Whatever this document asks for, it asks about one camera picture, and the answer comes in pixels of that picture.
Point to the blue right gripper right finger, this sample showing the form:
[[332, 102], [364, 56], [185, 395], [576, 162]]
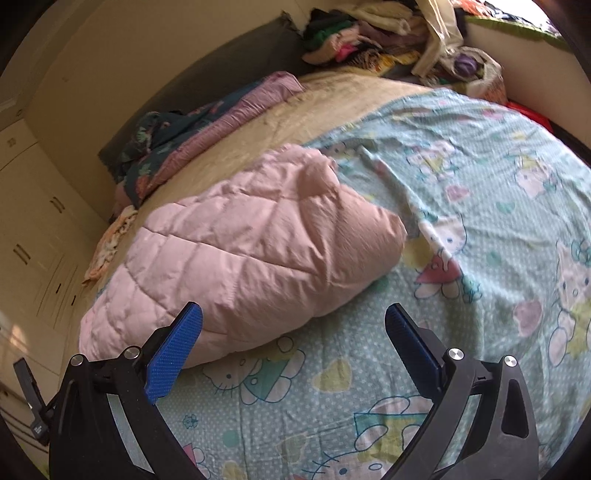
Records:
[[502, 441]]

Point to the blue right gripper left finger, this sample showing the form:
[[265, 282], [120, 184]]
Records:
[[85, 442]]

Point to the pink quilted coat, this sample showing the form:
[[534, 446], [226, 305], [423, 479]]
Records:
[[261, 253]]

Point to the pile of mixed clothes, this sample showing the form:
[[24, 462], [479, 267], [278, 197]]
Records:
[[380, 38]]

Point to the peach white small cloth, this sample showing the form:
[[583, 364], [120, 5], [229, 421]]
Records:
[[108, 244]]

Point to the cream built-in wardrobe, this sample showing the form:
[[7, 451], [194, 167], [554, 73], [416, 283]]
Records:
[[48, 235]]

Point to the light blue cartoon bedsheet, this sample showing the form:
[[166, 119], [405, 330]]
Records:
[[496, 262]]

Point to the dark floral purple quilt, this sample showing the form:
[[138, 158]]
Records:
[[163, 143]]

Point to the red box on floor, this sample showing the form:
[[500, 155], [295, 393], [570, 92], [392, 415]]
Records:
[[531, 114]]

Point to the bag with purple items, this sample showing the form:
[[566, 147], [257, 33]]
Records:
[[474, 73]]

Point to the beige mattress cover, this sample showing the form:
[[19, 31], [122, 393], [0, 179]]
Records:
[[329, 100]]

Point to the green windowsill cloth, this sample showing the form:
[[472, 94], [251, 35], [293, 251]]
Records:
[[520, 30]]

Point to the dark grey headboard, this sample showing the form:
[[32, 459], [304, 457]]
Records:
[[274, 46]]

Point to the cream window curtain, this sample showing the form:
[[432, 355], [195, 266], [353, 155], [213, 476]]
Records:
[[445, 35]]

